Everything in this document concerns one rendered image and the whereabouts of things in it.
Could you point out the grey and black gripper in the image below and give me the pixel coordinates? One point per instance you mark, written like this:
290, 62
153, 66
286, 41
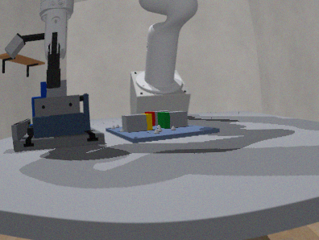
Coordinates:
55, 21

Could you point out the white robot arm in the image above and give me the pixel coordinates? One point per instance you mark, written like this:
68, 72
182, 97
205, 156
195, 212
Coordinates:
162, 41

